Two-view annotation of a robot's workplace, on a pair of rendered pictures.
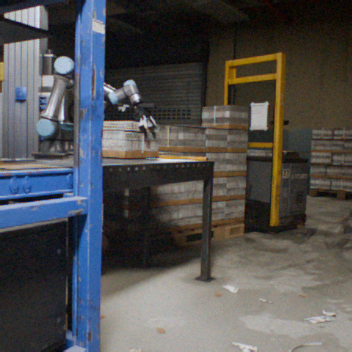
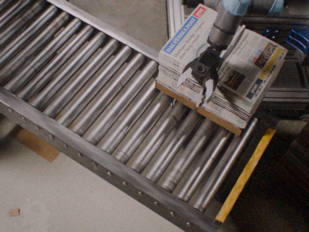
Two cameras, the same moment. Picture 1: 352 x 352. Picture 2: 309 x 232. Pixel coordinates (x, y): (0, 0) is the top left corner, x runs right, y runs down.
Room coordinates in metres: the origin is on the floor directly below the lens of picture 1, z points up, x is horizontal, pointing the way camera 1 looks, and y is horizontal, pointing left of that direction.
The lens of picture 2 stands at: (2.58, -0.68, 2.23)
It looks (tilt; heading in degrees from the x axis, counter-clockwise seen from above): 59 degrees down; 84
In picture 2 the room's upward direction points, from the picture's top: 9 degrees clockwise
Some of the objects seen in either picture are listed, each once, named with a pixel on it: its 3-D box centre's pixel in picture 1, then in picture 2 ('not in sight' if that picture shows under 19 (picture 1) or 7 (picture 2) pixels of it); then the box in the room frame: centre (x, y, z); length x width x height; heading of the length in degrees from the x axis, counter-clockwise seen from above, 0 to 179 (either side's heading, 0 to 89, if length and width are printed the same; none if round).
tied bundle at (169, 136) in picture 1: (180, 139); not in sight; (4.01, -0.04, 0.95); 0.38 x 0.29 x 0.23; 43
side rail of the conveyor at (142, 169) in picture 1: (155, 174); (57, 137); (2.32, 0.10, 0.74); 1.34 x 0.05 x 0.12; 149
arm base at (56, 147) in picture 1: (52, 145); not in sight; (2.99, 0.85, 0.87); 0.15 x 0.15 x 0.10
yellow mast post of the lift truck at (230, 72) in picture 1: (228, 139); not in sight; (4.93, -0.60, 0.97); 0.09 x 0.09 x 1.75; 42
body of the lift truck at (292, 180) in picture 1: (269, 191); not in sight; (4.93, -1.09, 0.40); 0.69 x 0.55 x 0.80; 42
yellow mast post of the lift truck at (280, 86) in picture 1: (276, 140); not in sight; (4.44, -1.04, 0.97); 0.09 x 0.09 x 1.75; 42
